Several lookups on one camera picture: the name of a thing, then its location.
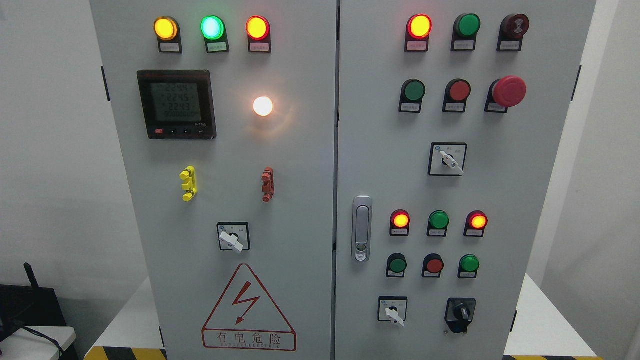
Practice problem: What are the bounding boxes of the green push button bottom left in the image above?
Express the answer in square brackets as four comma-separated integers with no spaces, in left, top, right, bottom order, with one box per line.
[386,253,408,278]

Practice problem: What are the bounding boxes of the white rotary switch lower right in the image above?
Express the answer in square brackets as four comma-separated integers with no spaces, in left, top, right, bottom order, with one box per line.
[378,296,409,328]

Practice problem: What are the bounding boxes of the white rotary switch upper right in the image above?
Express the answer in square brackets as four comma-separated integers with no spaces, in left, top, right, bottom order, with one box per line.
[428,142,467,176]

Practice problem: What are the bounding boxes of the green indicator lower middle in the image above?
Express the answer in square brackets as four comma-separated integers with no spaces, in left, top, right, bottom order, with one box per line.
[426,210,450,237]

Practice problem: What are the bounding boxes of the green lit indicator light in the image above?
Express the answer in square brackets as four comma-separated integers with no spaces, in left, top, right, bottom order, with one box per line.
[199,15,230,54]

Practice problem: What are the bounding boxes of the silver door handle lock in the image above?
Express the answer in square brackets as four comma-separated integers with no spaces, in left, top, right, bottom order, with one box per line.
[351,195,373,262]

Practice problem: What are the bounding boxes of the black cable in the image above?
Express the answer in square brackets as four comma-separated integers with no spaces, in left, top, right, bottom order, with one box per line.
[21,325,66,359]

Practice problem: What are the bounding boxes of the red lit indicator lower right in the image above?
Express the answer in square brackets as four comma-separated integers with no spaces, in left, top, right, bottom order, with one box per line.
[463,210,489,237]

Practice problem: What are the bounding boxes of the white rotary selector switch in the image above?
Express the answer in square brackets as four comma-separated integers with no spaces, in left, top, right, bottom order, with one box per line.
[216,222,251,254]

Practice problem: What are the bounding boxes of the clear round signal lamp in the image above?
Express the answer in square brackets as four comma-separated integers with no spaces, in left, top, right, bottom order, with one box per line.
[253,96,274,117]

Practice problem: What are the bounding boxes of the yellow black hazard tape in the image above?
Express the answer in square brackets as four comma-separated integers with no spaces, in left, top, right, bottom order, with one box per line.
[84,346,167,360]
[502,354,603,360]

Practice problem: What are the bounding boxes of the black rotary switch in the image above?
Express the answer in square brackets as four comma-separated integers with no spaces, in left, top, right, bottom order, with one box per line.
[445,297,477,334]

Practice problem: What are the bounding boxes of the grey right cabinet door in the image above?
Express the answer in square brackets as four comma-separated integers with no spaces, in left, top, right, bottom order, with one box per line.
[334,0,596,360]

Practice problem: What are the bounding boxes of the red lit indicator top right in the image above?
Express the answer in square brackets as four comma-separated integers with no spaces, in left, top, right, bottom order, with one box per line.
[404,13,433,53]

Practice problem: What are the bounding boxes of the grey left cabinet door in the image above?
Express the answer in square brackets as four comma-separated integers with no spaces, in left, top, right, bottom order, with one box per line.
[90,0,338,360]

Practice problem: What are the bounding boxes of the red electrical hazard sticker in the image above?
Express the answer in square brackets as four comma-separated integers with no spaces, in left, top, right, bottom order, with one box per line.
[201,263,297,352]

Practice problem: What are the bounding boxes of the red push button second row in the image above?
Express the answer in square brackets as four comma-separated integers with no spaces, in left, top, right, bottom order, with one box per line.
[442,79,471,113]

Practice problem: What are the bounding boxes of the yellow terminal connector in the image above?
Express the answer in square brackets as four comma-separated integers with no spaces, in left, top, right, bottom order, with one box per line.
[179,165,198,202]

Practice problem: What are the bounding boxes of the green push button bottom right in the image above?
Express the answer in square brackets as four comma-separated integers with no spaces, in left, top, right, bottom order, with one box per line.
[457,254,480,280]

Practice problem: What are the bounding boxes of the yellow black hazard tape right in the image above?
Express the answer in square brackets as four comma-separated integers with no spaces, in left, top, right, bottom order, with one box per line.
[502,354,603,360]

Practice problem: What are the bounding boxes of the red terminal connector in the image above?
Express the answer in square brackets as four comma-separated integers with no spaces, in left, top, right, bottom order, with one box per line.
[261,166,275,203]

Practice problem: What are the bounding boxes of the red lit indicator lower left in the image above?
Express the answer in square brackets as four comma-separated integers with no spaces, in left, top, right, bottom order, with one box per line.
[390,209,410,237]

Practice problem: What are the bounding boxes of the grey cabinet door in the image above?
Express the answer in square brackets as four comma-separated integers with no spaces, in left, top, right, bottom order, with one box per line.
[334,0,596,360]
[90,0,338,360]

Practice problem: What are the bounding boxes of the black digital power meter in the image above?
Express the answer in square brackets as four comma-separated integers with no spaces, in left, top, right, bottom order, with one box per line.
[137,70,217,141]

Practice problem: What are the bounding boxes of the red emergency stop button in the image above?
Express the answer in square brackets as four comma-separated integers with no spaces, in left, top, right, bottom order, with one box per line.
[484,75,527,114]

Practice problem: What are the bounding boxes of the green push button top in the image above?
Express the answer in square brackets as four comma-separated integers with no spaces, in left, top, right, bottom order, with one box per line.
[450,13,482,51]

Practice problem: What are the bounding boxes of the yellow black hazard tape left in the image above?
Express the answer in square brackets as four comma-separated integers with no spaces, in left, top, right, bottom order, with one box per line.
[84,346,167,360]

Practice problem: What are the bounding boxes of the green push button second row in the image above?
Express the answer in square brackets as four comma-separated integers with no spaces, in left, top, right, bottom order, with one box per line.
[398,79,426,114]

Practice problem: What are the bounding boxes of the red lit indicator light left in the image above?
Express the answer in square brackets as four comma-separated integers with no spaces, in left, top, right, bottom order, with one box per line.
[246,15,272,53]

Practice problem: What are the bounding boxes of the yellow indicator light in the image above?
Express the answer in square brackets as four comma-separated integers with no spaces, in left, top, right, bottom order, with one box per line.
[153,16,183,54]

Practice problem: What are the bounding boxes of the dark red buzzer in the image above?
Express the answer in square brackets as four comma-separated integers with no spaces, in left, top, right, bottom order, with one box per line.
[496,13,530,51]

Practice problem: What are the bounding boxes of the red push button bottom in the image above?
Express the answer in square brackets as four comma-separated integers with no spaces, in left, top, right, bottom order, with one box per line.
[422,253,445,278]

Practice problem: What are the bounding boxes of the green push button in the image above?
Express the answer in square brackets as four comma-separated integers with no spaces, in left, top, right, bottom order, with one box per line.
[457,254,480,280]
[386,253,408,278]
[450,13,482,51]

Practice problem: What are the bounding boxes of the black router with antenna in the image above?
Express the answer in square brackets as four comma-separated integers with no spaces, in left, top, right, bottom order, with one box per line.
[0,262,67,341]

